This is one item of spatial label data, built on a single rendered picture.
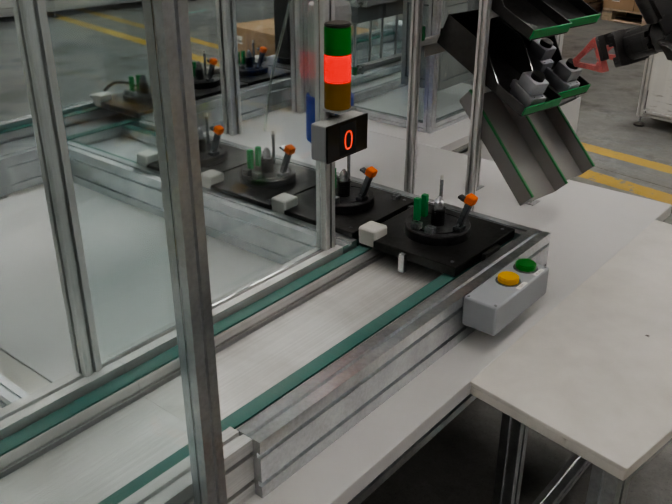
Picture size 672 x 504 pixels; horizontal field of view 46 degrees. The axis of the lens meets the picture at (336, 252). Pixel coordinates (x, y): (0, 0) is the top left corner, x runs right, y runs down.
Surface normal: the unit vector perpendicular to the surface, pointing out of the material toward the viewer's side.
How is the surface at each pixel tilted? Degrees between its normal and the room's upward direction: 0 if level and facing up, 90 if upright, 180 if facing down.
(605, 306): 0
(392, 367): 90
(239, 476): 90
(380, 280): 0
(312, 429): 90
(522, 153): 45
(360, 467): 0
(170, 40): 90
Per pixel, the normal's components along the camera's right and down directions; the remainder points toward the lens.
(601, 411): 0.00, -0.90
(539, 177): 0.46, -0.40
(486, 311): -0.64, 0.34
